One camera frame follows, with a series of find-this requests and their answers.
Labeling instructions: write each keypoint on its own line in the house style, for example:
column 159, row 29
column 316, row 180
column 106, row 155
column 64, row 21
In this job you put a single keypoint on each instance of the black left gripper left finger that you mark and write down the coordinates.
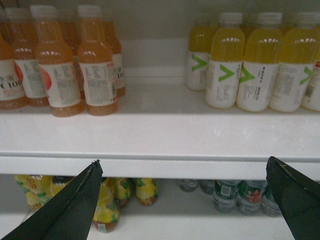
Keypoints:
column 69, row 214

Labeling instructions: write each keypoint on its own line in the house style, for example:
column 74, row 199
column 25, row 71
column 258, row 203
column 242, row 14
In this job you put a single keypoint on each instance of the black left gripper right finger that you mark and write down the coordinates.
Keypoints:
column 298, row 198

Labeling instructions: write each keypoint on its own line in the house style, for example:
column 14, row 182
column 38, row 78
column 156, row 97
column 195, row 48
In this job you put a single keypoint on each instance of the lower water bottle right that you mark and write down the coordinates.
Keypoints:
column 269, row 206

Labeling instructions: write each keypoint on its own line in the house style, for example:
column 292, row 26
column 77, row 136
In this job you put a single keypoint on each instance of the lower water bottle red label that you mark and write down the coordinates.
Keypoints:
column 250, row 196

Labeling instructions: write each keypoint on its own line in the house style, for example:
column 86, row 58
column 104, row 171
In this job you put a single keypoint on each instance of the lower water bottle green label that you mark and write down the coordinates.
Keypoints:
column 225, row 195

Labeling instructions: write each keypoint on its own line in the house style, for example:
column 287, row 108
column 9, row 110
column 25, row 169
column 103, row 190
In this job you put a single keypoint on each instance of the lower water bottle rear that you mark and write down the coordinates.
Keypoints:
column 187, row 185

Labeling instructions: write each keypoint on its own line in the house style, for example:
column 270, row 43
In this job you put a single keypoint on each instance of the white drinks shelf board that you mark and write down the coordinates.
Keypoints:
column 160, row 131

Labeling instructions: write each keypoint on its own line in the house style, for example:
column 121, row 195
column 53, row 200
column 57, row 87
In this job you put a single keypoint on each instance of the lemon tea bottle front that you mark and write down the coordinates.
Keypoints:
column 107, row 215

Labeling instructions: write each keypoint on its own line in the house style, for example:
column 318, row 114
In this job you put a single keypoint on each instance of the lemon tea bottle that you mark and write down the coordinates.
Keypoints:
column 146, row 191
column 123, row 191
column 36, row 189
column 107, row 215

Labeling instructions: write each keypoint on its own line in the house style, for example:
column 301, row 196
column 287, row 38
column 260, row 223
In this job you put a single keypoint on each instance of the lemon tea bottle left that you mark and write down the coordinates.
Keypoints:
column 36, row 189

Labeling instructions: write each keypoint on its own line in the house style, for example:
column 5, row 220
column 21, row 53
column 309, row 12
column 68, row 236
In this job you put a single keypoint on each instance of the lemon tea bottle middle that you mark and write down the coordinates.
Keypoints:
column 123, row 191

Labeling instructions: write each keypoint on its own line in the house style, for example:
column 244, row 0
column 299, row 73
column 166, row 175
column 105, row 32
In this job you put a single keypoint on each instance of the lemon tea bottle right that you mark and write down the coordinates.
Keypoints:
column 146, row 191

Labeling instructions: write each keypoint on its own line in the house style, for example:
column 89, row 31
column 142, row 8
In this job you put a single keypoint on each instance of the yellow drink bottle far right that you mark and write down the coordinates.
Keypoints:
column 311, row 98

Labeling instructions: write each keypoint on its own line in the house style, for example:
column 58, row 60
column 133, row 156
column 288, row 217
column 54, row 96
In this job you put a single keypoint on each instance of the orange C100 bottle left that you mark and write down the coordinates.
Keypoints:
column 12, row 93

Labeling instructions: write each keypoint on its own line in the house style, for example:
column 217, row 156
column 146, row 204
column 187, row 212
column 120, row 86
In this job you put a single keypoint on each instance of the yellow drink bottle middle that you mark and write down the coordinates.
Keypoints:
column 261, row 63

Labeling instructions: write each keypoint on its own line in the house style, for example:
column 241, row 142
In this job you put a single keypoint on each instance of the orange juice bottle peach label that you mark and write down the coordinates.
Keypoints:
column 56, row 63

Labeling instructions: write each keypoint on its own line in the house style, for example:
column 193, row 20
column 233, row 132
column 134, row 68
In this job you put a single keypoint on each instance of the yellow drink bottle green arrow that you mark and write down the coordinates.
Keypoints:
column 225, row 61

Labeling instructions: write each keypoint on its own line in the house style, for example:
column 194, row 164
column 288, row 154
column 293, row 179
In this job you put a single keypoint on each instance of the orange juice bottle front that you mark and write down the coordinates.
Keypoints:
column 96, row 63

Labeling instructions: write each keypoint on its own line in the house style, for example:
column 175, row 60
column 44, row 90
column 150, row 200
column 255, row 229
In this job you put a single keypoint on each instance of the orange juice bottle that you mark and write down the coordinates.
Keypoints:
column 116, row 48
column 96, row 63
column 24, row 44

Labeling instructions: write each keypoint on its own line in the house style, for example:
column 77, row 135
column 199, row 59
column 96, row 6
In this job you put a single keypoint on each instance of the yellow drink bottle rear left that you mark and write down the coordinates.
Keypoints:
column 199, row 48

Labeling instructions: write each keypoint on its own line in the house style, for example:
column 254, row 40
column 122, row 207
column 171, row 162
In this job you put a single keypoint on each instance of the orange juice bottle rear right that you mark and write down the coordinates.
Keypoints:
column 116, row 48

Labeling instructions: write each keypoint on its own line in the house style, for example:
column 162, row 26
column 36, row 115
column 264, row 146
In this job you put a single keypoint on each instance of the orange juice bottle back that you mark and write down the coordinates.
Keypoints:
column 24, row 44

